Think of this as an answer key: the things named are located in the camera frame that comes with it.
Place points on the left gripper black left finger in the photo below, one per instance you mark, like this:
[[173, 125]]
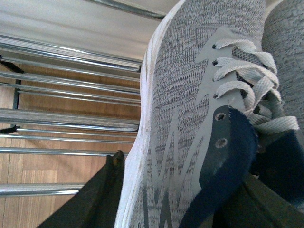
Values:
[[96, 204]]

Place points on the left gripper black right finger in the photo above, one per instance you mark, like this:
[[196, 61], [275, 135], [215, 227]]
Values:
[[238, 200]]

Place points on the grey knit sneaker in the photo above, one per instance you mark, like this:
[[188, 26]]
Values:
[[209, 103], [282, 166]]

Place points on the black metal shoe rack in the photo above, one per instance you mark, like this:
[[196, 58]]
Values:
[[70, 90]]

